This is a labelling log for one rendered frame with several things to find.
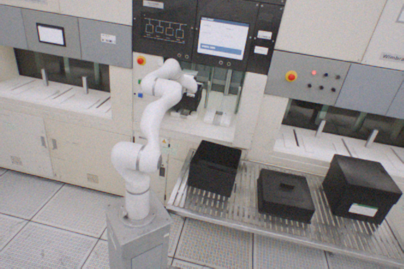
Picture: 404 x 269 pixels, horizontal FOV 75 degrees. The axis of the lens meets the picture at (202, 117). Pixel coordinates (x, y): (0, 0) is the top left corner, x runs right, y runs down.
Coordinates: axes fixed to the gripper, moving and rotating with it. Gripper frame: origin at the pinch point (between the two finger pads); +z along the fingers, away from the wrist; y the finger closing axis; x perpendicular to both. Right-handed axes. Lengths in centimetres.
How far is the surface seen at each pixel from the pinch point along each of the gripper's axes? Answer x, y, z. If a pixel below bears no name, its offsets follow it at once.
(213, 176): -31, 35, -73
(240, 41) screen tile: 38, 35, -30
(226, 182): -32, 43, -74
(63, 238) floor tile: -119, -69, -78
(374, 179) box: -19, 123, -61
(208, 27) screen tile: 43, 15, -30
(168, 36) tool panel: 33.5, -9.4, -29.9
